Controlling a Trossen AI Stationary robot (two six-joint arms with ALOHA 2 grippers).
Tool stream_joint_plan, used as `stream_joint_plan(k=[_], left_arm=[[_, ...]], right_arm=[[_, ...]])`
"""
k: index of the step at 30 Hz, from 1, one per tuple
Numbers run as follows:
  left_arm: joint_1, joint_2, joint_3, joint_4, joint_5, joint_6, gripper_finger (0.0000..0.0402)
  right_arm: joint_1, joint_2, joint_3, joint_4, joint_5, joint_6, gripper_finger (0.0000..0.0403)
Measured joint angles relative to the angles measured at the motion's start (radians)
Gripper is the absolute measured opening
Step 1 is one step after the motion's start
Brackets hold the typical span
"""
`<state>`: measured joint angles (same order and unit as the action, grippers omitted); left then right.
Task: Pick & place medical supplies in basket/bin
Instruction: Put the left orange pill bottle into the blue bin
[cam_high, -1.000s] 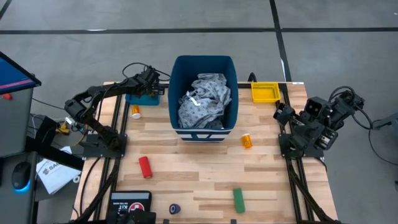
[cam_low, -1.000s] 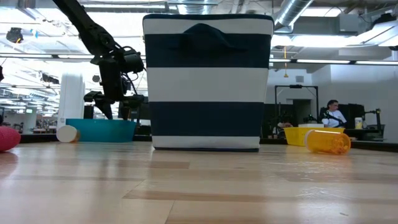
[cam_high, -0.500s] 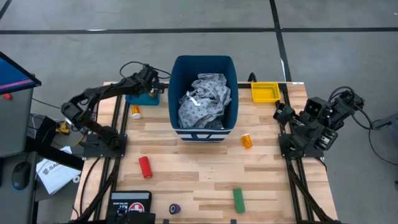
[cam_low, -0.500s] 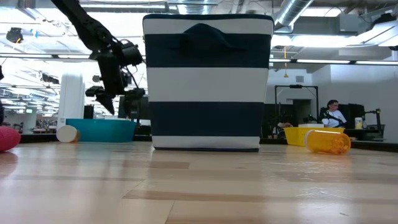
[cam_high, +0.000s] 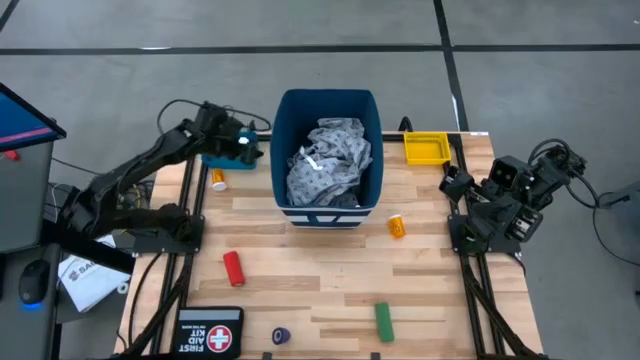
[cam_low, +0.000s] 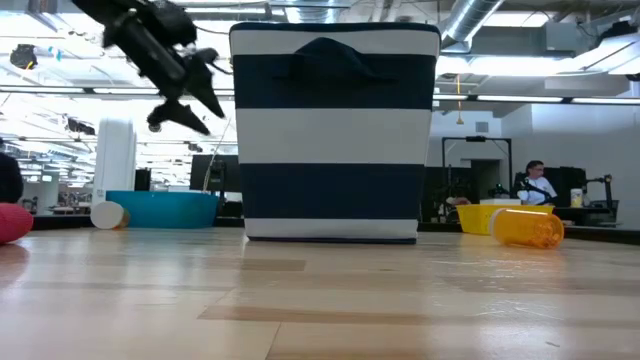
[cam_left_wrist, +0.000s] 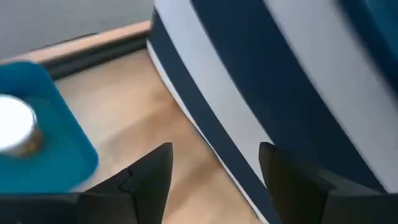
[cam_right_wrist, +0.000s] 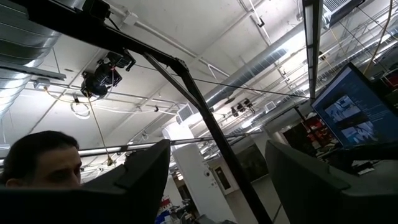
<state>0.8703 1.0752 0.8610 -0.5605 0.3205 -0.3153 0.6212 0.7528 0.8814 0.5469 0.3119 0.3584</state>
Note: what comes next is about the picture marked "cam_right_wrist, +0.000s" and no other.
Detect yellow hanging cord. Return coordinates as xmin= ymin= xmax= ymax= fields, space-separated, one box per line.
xmin=87 ymin=96 xmax=114 ymax=167

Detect silver ventilation duct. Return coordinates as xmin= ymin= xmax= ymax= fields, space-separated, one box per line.
xmin=203 ymin=21 xmax=305 ymax=108
xmin=0 ymin=0 xmax=63 ymax=118

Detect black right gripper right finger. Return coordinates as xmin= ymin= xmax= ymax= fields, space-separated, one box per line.
xmin=265 ymin=139 xmax=398 ymax=224

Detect person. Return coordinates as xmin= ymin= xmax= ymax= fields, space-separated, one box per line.
xmin=0 ymin=130 xmax=83 ymax=189

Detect grey ceiling air unit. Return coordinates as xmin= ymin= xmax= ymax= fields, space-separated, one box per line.
xmin=322 ymin=0 xmax=365 ymax=29

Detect red storage bins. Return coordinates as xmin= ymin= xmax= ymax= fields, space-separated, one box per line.
xmin=305 ymin=114 xmax=329 ymax=133

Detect long ceiling light strip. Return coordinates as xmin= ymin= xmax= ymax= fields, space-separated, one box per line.
xmin=302 ymin=0 xmax=325 ymax=101

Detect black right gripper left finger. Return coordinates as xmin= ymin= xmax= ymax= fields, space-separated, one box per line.
xmin=0 ymin=139 xmax=172 ymax=224

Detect white building pillar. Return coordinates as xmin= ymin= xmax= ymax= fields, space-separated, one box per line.
xmin=161 ymin=122 xmax=238 ymax=223

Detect blue-screen computer monitor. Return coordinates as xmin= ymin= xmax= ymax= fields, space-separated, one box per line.
xmin=310 ymin=62 xmax=398 ymax=149

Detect black overhead camera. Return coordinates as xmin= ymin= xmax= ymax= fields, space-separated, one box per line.
xmin=80 ymin=51 xmax=137 ymax=98

